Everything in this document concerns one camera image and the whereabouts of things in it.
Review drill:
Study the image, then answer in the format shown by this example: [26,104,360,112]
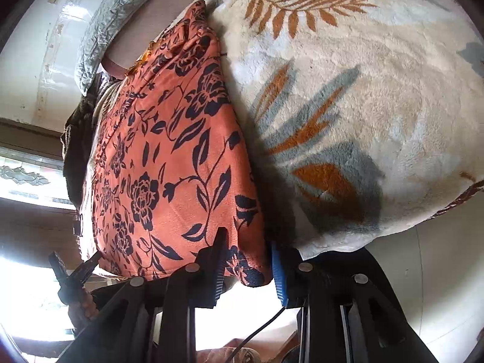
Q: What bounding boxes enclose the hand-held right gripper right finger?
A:
[270,242,439,363]

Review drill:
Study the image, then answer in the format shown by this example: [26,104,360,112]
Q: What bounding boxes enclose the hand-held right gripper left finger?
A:
[70,227,228,363]

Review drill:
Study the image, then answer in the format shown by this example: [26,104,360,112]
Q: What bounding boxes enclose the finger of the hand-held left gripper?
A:
[48,251,68,285]
[73,253,103,284]

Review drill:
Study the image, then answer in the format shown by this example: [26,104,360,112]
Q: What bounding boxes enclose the orange floral cloth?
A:
[91,0,273,288]

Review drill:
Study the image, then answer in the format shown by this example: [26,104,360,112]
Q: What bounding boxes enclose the person's left hand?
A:
[67,290,102,330]

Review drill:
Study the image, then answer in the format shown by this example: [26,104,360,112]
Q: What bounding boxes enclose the window with patterned glass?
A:
[0,146,82,352]

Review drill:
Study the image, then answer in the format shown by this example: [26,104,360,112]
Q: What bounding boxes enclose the dark brown cloth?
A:
[61,71,114,205]

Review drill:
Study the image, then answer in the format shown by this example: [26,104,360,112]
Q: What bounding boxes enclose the cream leaf-print blanket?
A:
[80,0,484,265]

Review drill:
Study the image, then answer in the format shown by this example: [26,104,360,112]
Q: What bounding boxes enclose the pink bed sheet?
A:
[101,0,203,80]

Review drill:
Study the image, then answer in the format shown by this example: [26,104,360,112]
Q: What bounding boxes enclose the grey quilted bedspread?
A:
[75,0,187,96]

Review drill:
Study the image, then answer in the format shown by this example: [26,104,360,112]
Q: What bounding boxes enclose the black cable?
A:
[226,306,286,363]

